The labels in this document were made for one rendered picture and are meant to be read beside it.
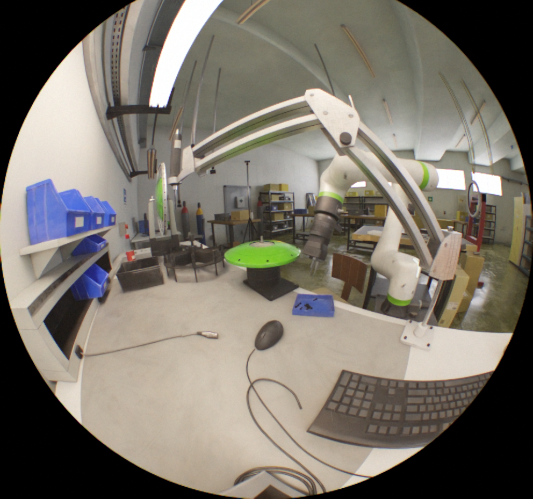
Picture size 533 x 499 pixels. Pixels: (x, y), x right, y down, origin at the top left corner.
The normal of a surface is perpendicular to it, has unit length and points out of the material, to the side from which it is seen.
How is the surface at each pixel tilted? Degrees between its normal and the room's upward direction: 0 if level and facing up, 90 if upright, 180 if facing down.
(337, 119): 90
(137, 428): 0
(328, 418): 6
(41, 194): 92
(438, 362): 0
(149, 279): 93
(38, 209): 92
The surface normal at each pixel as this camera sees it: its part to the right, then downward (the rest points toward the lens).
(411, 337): -0.04, -0.99
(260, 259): -0.05, -0.84
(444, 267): -0.40, 0.16
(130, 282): 0.66, 0.15
